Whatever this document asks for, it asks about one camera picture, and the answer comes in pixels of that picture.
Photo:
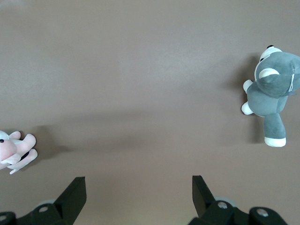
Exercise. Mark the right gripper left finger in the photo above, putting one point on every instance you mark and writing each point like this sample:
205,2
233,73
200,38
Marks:
65,201

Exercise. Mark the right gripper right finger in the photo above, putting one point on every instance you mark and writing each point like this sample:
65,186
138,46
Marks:
206,206

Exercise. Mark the white pink dog plush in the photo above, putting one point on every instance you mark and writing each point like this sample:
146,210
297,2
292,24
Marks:
14,150

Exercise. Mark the grey white husky plush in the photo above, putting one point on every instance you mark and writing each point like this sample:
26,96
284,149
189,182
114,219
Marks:
267,100

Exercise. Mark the brown table mat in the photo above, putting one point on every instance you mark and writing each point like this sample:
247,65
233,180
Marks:
145,70

